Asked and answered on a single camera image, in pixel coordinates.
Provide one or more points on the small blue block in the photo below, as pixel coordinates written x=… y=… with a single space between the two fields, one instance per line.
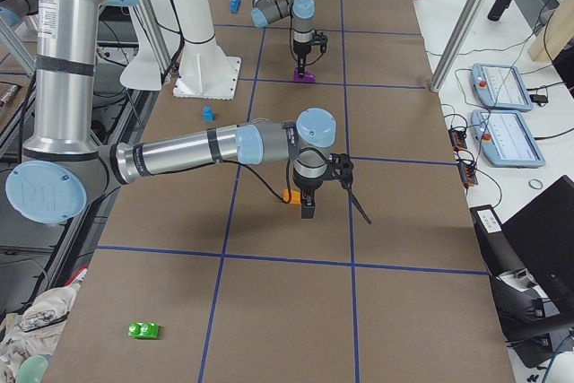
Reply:
x=208 y=114

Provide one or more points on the orange trapezoid block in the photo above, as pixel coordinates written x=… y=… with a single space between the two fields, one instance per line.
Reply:
x=291 y=197

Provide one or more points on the purple trapezoid block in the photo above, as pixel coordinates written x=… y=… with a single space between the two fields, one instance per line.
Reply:
x=305 y=77

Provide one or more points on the aluminium frame post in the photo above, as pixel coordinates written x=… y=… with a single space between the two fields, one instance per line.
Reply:
x=455 y=42

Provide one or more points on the far teach pendant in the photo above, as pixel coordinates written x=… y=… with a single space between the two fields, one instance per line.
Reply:
x=500 y=87

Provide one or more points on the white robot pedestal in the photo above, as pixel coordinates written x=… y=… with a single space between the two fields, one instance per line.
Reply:
x=204 y=69

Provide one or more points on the crumpled patterned cloth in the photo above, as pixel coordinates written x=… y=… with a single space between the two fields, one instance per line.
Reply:
x=37 y=330

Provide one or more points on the black laptop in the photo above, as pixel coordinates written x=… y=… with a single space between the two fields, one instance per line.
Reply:
x=530 y=263

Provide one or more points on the near teach pendant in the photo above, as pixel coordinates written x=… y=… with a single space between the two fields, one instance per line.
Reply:
x=505 y=140

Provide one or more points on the green brick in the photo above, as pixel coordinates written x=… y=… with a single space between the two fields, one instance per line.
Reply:
x=144 y=330

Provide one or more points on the teach pendant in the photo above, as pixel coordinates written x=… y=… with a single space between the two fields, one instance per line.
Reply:
x=505 y=140
x=500 y=87

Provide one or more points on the long blue brick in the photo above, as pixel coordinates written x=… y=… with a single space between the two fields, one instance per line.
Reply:
x=234 y=6

